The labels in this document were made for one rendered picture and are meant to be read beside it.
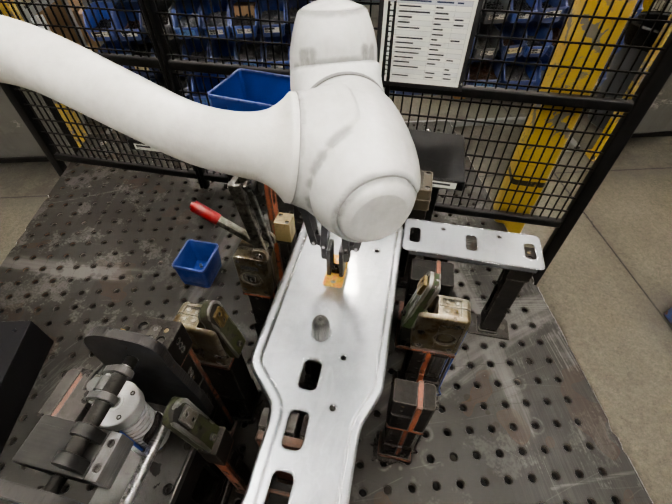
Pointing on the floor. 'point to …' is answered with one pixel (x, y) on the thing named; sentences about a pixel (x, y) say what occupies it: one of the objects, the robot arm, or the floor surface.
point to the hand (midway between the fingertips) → (336, 258)
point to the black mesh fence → (649, 89)
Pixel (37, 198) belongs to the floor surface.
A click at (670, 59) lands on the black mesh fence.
